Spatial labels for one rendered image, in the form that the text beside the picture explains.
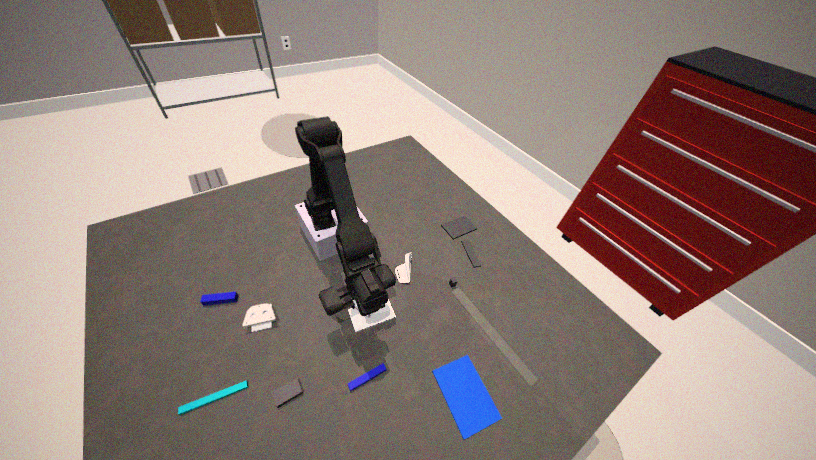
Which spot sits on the blue rectangular block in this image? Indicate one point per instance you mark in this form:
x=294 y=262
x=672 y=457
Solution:
x=222 y=298

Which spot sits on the blue flat rectangular plate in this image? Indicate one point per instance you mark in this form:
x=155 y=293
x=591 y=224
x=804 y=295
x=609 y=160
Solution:
x=467 y=397

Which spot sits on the blue rectangular bar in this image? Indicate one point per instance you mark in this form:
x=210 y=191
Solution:
x=367 y=377

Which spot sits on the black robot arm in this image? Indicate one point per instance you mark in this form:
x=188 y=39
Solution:
x=321 y=140

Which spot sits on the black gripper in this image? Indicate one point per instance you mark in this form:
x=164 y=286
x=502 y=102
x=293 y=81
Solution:
x=334 y=301

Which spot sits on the cyan flat bar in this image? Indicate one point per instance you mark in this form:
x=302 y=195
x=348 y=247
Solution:
x=212 y=398

